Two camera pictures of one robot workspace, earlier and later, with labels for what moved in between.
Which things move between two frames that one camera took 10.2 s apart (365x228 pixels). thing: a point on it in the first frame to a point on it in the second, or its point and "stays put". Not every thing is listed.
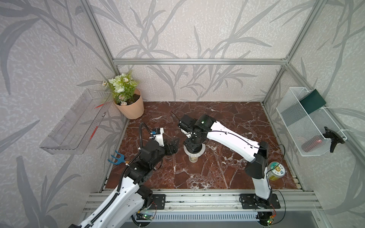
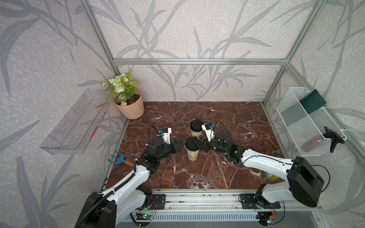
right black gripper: [189, 147] to [204, 143]
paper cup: [193, 159] stays put
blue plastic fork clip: [121, 160] stays put
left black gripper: [173, 148] stays put
